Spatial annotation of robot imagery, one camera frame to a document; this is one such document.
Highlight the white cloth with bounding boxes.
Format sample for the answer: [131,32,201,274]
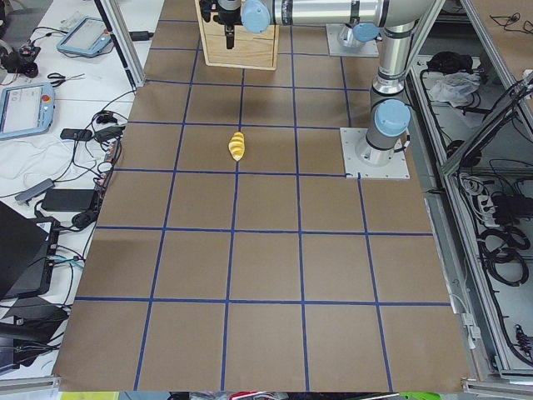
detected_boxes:
[428,72,481,107]

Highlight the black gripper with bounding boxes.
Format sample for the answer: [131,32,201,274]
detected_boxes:
[200,0,242,49]

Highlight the scissors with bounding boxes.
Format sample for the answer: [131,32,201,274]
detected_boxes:
[47,72,85,88]

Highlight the toy bread roll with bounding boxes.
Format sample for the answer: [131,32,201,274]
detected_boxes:
[228,132,246,162]

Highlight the black power adapter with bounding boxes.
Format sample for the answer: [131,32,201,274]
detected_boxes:
[42,188,95,212]

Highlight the teach pendant far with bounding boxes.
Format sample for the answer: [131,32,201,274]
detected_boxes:
[56,17,112,58]

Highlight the teach pendant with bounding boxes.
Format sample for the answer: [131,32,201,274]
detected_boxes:
[1,82,55,140]
[56,17,112,58]

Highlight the coiled black cables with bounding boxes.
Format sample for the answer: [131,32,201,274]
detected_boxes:
[476,228,532,288]

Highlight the teach pendant near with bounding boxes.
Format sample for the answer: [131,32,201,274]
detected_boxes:
[1,82,55,140]

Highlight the black laptop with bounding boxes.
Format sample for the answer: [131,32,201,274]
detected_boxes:
[1,203,59,299]

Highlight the black phone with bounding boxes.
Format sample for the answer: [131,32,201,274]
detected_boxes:
[60,128,93,142]

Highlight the aluminium frame post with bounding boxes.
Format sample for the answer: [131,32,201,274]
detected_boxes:
[94,0,146,91]

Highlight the wooden drawer cabinet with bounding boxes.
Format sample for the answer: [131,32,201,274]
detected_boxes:
[196,1,279,71]

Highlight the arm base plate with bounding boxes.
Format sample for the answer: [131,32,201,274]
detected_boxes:
[340,127,411,180]
[326,22,380,58]

